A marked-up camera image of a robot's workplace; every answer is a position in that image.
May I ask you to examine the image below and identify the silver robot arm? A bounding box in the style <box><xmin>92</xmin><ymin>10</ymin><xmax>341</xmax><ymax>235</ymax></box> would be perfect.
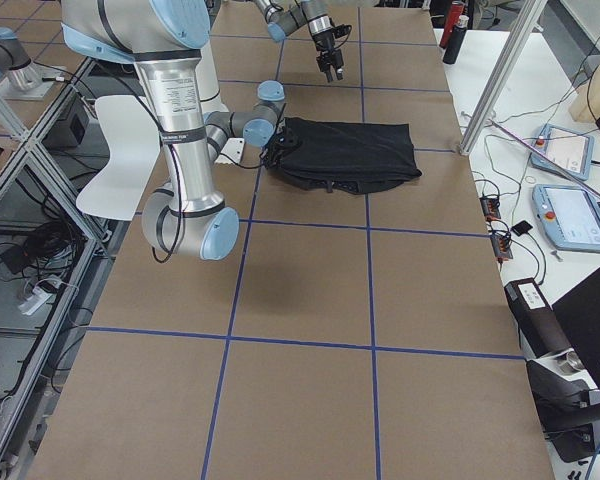
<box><xmin>254</xmin><ymin>0</ymin><xmax>352</xmax><ymax>82</ymax></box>
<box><xmin>61</xmin><ymin>1</ymin><xmax>285</xmax><ymax>260</ymax></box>

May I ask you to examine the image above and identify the orange circuit board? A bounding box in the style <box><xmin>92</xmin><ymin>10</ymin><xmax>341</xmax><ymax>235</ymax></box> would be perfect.
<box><xmin>480</xmin><ymin>196</ymin><xmax>501</xmax><ymax>221</ymax></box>
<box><xmin>490</xmin><ymin>232</ymin><xmax>513</xmax><ymax>263</ymax></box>

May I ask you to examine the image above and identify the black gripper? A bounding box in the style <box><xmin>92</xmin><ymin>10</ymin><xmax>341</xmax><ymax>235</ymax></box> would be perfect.
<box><xmin>262</xmin><ymin>142</ymin><xmax>293</xmax><ymax>170</ymax></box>
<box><xmin>313</xmin><ymin>29</ymin><xmax>344</xmax><ymax>83</ymax></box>

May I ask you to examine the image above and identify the white pedestal column with base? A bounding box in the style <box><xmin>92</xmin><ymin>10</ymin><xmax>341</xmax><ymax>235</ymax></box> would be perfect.
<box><xmin>189</xmin><ymin>0</ymin><xmax>246</xmax><ymax>166</ymax></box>

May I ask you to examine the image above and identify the black monitor stand base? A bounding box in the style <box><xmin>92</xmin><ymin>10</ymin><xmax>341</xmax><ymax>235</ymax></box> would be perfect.
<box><xmin>526</xmin><ymin>359</ymin><xmax>600</xmax><ymax>462</ymax></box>

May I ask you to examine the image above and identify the black bottle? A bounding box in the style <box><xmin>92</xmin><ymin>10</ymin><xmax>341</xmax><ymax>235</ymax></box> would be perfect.
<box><xmin>442</xmin><ymin>15</ymin><xmax>469</xmax><ymax>65</ymax></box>

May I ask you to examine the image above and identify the black monitor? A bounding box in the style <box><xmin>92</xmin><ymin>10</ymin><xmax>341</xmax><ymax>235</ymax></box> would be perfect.
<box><xmin>552</xmin><ymin>267</ymin><xmax>600</xmax><ymax>389</ymax></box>

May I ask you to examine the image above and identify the purple metal rod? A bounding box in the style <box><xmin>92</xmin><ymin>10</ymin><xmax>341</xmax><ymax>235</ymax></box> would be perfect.
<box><xmin>488</xmin><ymin>120</ymin><xmax>600</xmax><ymax>201</ymax></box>

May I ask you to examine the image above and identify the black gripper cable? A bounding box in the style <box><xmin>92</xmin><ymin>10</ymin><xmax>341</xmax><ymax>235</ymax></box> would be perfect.
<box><xmin>214</xmin><ymin>102</ymin><xmax>287</xmax><ymax>171</ymax></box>

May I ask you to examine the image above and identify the lower teach pendant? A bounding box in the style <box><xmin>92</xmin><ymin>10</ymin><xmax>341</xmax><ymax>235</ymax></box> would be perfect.
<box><xmin>532</xmin><ymin>184</ymin><xmax>600</xmax><ymax>253</ymax></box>

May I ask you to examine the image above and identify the aluminium frame post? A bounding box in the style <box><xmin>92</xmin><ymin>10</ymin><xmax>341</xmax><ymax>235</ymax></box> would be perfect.
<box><xmin>458</xmin><ymin>0</ymin><xmax>547</xmax><ymax>156</ymax></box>

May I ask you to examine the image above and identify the red bottle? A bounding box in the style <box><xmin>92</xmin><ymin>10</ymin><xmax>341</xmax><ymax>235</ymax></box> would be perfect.
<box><xmin>439</xmin><ymin>0</ymin><xmax>466</xmax><ymax>49</ymax></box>

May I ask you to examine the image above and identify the upper teach pendant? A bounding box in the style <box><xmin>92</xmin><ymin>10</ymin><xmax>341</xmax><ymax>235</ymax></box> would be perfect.
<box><xmin>529</xmin><ymin>124</ymin><xmax>594</xmax><ymax>180</ymax></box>

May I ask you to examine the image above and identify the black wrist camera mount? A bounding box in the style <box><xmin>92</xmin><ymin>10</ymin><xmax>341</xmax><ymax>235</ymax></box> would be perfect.
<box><xmin>332</xmin><ymin>24</ymin><xmax>352</xmax><ymax>39</ymax></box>
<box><xmin>269</xmin><ymin>128</ymin><xmax>302</xmax><ymax>151</ymax></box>

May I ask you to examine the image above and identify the black label printer box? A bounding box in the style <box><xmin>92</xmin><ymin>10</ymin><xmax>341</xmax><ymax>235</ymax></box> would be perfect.
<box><xmin>504</xmin><ymin>278</ymin><xmax>571</xmax><ymax>357</ymax></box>

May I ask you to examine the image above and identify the upper orange circuit board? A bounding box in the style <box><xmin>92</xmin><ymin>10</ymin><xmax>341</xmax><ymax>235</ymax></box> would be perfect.
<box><xmin>480</xmin><ymin>196</ymin><xmax>501</xmax><ymax>221</ymax></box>

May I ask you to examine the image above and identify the white chair seat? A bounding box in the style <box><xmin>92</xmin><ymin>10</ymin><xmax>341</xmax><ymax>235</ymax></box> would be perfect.
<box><xmin>76</xmin><ymin>95</ymin><xmax>160</xmax><ymax>221</ymax></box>

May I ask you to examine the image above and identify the black graphic t-shirt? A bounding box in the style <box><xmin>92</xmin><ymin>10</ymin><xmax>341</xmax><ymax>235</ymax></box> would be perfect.
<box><xmin>269</xmin><ymin>117</ymin><xmax>422</xmax><ymax>195</ymax></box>

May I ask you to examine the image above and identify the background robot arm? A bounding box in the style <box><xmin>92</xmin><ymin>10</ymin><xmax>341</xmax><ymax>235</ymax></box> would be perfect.
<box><xmin>0</xmin><ymin>27</ymin><xmax>42</xmax><ymax>91</ymax></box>

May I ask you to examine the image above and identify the teach pendant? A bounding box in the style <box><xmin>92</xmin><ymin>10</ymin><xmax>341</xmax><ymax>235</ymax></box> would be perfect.
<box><xmin>532</xmin><ymin>184</ymin><xmax>600</xmax><ymax>253</ymax></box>
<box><xmin>529</xmin><ymin>124</ymin><xmax>594</xmax><ymax>180</ymax></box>

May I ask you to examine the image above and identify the small black square pad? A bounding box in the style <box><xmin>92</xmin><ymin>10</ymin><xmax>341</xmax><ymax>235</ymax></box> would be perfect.
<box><xmin>510</xmin><ymin>220</ymin><xmax>533</xmax><ymax>236</ymax></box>

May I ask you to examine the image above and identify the lower orange circuit board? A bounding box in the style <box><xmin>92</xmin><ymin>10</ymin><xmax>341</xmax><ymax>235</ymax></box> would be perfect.
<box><xmin>490</xmin><ymin>232</ymin><xmax>513</xmax><ymax>263</ymax></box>

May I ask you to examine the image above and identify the white power strip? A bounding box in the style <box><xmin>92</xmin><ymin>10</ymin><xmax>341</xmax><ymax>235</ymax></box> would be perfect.
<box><xmin>18</xmin><ymin>283</ymin><xmax>56</xmax><ymax>316</ymax></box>

